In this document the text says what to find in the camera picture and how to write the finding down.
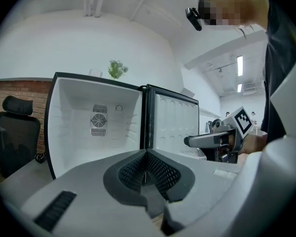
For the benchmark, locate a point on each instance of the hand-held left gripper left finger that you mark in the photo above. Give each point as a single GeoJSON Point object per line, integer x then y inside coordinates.
{"type": "Point", "coordinates": [88, 194]}

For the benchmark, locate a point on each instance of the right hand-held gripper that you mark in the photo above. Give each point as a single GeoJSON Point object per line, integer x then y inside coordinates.
{"type": "Point", "coordinates": [241, 120]}

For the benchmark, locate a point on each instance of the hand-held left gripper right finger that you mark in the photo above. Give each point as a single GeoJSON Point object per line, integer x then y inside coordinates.
{"type": "Point", "coordinates": [207, 181]}

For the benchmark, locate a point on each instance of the person's right forearm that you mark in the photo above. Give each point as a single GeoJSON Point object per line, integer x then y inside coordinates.
{"type": "Point", "coordinates": [252, 143]}

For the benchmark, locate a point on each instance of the person's right hand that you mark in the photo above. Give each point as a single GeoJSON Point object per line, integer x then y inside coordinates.
{"type": "Point", "coordinates": [227, 141]}

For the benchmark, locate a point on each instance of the short ceiling light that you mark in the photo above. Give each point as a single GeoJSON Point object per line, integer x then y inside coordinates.
{"type": "Point", "coordinates": [239, 88]}

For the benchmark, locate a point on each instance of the long ceiling light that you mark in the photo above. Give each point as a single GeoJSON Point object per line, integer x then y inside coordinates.
{"type": "Point", "coordinates": [239, 65]}

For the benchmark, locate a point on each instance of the black mesh office chair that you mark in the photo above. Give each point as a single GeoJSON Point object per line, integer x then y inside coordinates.
{"type": "Point", "coordinates": [17, 137]}

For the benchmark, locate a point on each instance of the green potted plant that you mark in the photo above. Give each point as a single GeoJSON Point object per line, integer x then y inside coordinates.
{"type": "Point", "coordinates": [117, 69]}

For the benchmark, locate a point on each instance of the clear glass cup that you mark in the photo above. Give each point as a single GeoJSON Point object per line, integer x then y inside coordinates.
{"type": "Point", "coordinates": [95, 72]}

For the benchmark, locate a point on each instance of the person's black shirt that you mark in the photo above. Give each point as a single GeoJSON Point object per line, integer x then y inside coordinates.
{"type": "Point", "coordinates": [281, 33]}

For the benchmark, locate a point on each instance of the person's head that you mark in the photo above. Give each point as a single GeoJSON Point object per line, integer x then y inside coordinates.
{"type": "Point", "coordinates": [227, 6]}

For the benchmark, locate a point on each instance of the black head camera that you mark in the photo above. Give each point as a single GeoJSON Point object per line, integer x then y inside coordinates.
{"type": "Point", "coordinates": [194, 18]}

